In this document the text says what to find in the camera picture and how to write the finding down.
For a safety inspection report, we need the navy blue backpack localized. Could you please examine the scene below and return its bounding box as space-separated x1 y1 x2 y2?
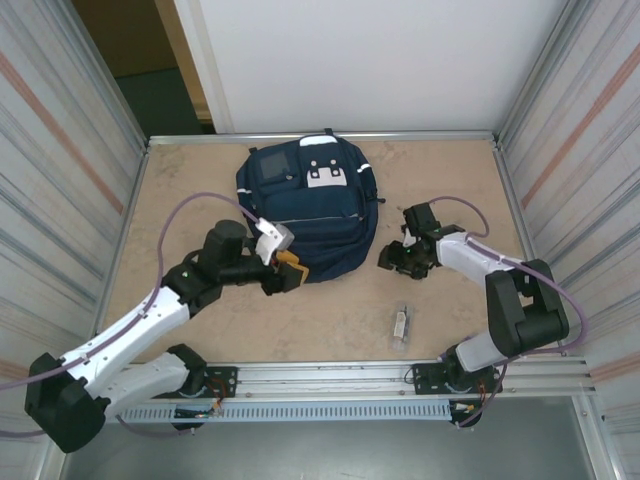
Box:
234 127 387 286

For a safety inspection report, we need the tan wooden door jamb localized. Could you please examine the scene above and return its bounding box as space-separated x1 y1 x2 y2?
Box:
152 0 217 135

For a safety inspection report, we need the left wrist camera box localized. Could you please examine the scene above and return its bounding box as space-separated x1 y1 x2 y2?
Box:
253 219 296 266

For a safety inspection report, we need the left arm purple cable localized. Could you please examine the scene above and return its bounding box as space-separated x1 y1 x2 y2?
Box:
0 191 264 441

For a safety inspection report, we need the aluminium mounting rail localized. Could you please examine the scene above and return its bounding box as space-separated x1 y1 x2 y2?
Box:
52 355 599 407

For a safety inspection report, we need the aluminium table end rail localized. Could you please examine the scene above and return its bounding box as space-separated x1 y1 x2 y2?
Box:
146 130 501 147

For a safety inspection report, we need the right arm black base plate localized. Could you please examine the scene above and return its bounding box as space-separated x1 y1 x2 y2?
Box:
405 360 503 397

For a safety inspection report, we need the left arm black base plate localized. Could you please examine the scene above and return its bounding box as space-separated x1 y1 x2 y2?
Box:
147 365 239 400

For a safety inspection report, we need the slotted grey cable tray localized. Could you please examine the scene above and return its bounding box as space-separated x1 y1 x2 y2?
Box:
73 402 454 424

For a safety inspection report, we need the white door frame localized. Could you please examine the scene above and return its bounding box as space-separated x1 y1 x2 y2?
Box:
172 0 235 135

